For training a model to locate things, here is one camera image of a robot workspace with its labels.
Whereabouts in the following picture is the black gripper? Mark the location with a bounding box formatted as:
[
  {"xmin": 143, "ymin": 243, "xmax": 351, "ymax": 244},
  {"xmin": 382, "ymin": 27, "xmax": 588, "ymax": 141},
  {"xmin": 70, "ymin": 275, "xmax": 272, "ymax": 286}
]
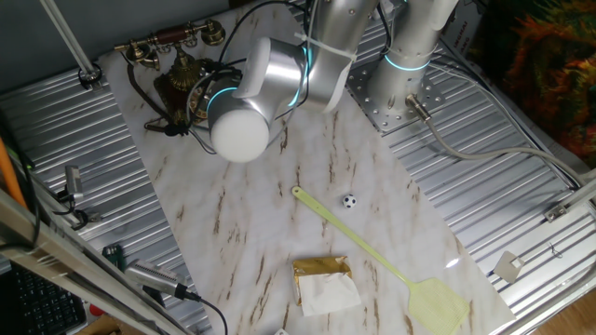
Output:
[{"xmin": 204, "ymin": 62, "xmax": 242, "ymax": 87}]

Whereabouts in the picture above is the antique brass rotary phone base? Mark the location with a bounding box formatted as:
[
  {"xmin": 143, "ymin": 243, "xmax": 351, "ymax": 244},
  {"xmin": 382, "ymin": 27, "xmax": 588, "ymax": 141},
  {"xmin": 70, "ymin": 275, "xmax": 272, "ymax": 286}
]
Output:
[{"xmin": 153, "ymin": 44, "xmax": 215, "ymax": 132}]

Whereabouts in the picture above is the brass and red phone handset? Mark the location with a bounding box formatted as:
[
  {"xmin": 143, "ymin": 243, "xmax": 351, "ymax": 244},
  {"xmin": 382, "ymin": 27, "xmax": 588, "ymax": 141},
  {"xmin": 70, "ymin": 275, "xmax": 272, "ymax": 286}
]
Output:
[{"xmin": 114, "ymin": 19, "xmax": 227, "ymax": 71}]

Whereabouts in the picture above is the white marble pattern mat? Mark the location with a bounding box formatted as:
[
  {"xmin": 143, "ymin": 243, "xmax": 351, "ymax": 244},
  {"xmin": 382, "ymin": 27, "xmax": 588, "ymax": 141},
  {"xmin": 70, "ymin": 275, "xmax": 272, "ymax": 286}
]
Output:
[{"xmin": 97, "ymin": 0, "xmax": 517, "ymax": 335}]

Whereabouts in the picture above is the green hex key set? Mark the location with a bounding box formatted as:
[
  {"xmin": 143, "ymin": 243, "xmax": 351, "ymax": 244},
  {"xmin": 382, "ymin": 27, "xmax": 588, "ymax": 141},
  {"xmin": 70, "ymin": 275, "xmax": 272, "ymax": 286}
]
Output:
[{"xmin": 102, "ymin": 244, "xmax": 127, "ymax": 274}]

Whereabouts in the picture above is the orange pole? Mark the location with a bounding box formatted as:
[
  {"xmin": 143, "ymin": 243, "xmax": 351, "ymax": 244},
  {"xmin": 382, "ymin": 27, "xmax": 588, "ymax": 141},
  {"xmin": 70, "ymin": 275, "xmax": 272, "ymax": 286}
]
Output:
[{"xmin": 0, "ymin": 137, "xmax": 28, "ymax": 210}]

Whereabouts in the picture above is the gold tissue pack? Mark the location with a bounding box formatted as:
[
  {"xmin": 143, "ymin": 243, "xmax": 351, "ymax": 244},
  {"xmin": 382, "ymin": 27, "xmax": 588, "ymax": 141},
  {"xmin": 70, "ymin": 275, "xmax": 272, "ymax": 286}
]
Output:
[{"xmin": 291, "ymin": 255, "xmax": 363, "ymax": 317}]

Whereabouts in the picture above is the white printed paper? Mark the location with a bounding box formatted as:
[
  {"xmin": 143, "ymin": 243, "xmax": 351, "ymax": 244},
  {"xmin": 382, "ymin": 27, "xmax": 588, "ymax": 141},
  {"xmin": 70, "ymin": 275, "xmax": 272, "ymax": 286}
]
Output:
[{"xmin": 440, "ymin": 4, "xmax": 483, "ymax": 61}]

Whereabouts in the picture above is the black keyboard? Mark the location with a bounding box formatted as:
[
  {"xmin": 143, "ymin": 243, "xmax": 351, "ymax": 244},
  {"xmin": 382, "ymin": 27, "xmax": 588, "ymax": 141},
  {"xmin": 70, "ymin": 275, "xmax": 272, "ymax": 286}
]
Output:
[{"xmin": 0, "ymin": 262, "xmax": 88, "ymax": 335}]

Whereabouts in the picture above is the yellow-green fly swatter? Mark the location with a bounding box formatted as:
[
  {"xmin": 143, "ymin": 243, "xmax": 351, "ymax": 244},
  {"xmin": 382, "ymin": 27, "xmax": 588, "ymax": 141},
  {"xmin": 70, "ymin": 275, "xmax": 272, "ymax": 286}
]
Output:
[{"xmin": 291, "ymin": 185, "xmax": 471, "ymax": 335}]

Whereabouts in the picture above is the colourful orange green cloth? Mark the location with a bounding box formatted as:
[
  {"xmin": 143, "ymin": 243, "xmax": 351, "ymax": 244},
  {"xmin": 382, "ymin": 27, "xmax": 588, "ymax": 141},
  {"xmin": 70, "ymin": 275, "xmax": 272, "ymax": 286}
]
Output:
[{"xmin": 467, "ymin": 0, "xmax": 596, "ymax": 168}]

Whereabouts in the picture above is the grey square tag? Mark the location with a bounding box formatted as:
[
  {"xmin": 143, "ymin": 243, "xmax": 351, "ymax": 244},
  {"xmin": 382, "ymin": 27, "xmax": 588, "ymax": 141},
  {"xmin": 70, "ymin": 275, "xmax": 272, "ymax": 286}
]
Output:
[{"xmin": 492, "ymin": 250, "xmax": 526, "ymax": 285}]

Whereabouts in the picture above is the black coiled phone cord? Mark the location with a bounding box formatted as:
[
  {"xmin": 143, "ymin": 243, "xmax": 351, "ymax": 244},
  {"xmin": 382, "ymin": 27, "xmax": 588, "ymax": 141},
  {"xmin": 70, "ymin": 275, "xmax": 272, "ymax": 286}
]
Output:
[{"xmin": 121, "ymin": 50, "xmax": 176, "ymax": 134}]

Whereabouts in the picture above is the aluminium frame pole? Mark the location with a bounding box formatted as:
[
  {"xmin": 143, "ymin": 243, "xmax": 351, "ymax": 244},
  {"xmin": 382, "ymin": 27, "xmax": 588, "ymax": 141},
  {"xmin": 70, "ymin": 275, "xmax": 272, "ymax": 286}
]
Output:
[
  {"xmin": 39, "ymin": 0, "xmax": 103, "ymax": 90},
  {"xmin": 561, "ymin": 176, "xmax": 596, "ymax": 210}
]

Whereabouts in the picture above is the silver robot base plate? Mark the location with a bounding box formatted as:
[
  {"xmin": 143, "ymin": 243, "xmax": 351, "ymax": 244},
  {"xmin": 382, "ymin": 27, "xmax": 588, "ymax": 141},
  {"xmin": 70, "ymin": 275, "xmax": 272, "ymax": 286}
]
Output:
[{"xmin": 344, "ymin": 62, "xmax": 446, "ymax": 134}]

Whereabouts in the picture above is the small silver camera on mount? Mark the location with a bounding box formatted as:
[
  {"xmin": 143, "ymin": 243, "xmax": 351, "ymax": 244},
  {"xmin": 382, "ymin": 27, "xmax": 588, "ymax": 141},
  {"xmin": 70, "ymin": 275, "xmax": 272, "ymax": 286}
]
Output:
[{"xmin": 55, "ymin": 165, "xmax": 89, "ymax": 229}]

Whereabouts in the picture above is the silver finned camera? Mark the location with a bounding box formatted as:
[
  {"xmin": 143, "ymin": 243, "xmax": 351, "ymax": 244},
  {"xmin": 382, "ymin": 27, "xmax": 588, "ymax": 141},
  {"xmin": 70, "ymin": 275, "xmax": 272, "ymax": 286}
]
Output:
[{"xmin": 125, "ymin": 259, "xmax": 201, "ymax": 302}]

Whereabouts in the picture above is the black camera cable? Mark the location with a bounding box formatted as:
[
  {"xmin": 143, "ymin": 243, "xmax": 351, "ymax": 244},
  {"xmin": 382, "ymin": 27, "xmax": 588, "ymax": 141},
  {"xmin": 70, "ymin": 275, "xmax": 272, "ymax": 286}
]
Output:
[{"xmin": 185, "ymin": 295, "xmax": 229, "ymax": 335}]

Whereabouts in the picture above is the aluminium frame beam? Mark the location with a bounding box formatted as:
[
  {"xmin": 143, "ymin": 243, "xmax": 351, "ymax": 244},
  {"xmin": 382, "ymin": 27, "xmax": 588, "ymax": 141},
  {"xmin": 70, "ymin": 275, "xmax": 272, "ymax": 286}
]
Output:
[{"xmin": 0, "ymin": 188, "xmax": 187, "ymax": 335}]

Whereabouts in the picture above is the thick grey robot cable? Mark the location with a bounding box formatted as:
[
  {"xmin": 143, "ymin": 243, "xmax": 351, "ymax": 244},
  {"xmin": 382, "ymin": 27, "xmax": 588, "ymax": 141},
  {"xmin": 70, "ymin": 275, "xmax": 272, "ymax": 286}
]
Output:
[{"xmin": 404, "ymin": 92, "xmax": 588, "ymax": 187}]

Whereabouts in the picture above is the thin cable bundle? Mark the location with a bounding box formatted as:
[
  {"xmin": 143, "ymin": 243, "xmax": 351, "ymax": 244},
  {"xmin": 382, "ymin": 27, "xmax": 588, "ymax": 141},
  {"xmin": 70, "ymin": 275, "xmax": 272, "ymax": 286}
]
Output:
[{"xmin": 432, "ymin": 50, "xmax": 586, "ymax": 187}]

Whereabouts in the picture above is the small metal corner bracket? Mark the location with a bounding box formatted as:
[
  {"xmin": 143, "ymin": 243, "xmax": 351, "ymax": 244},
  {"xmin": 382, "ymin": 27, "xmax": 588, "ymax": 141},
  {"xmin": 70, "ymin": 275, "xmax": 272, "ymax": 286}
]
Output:
[{"xmin": 543, "ymin": 203, "xmax": 569, "ymax": 223}]

